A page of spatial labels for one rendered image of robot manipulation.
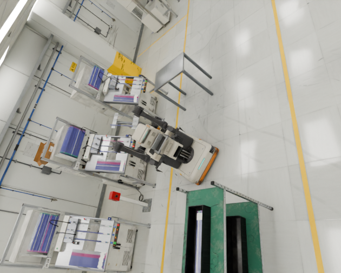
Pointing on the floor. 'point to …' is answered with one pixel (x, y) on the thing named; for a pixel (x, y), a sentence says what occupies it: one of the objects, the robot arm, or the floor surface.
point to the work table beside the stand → (166, 72)
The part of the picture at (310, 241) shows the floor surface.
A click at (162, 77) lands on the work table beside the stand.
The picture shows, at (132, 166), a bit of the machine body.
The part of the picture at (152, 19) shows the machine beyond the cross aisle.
